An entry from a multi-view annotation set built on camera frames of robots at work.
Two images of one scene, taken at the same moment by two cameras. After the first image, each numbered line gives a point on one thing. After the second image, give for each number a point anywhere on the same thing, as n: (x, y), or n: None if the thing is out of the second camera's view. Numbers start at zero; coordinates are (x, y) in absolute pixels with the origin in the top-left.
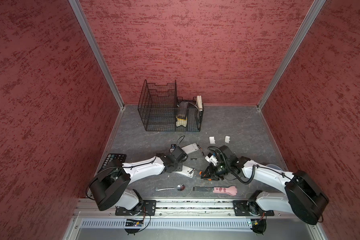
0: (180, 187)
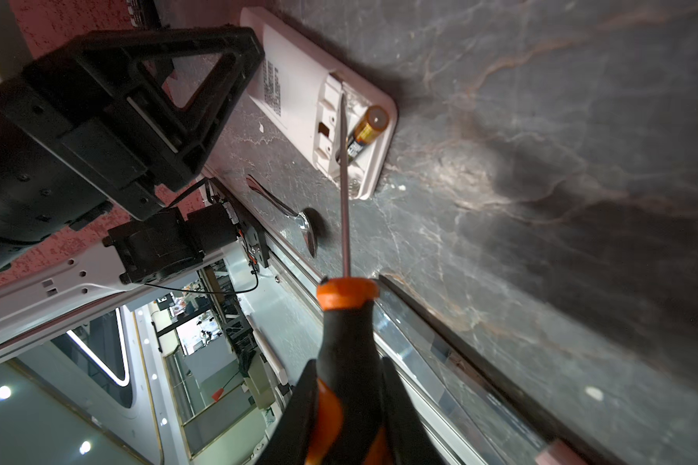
0: (302, 218)
